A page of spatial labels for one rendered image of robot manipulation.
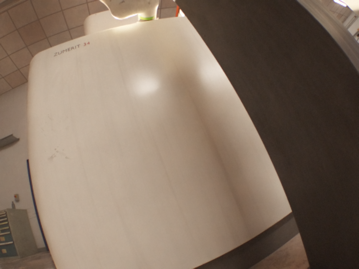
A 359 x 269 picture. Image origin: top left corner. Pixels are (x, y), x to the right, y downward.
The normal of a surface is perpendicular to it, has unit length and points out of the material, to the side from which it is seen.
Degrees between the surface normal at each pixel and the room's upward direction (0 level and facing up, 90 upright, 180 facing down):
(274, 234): 90
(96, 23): 90
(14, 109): 90
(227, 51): 90
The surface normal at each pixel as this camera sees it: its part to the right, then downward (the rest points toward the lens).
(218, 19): -0.91, 0.28
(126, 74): 0.13, -0.36
